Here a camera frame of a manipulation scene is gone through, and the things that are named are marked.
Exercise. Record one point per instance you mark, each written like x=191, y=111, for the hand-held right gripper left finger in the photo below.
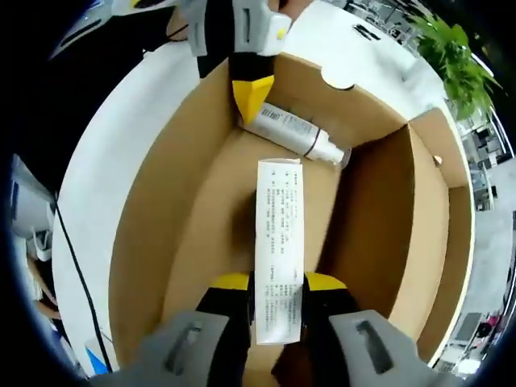
x=173, y=354

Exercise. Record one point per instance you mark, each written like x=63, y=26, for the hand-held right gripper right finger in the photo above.
x=375, y=354

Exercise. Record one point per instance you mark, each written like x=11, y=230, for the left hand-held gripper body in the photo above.
x=278, y=30

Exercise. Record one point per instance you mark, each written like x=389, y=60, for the white spray bottle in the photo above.
x=290, y=131

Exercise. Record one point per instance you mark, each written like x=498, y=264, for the brown cardboard shoe box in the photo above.
x=161, y=201

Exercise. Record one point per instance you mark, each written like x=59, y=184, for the white medicine box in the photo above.
x=278, y=225

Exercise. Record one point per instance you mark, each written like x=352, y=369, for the person's left hand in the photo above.
x=296, y=6

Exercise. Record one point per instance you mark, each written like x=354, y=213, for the small black clip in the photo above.
x=366, y=32

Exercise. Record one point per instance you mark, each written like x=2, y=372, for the person's dark shirt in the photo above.
x=121, y=60

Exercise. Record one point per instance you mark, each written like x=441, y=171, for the green potted plant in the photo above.
x=455, y=60

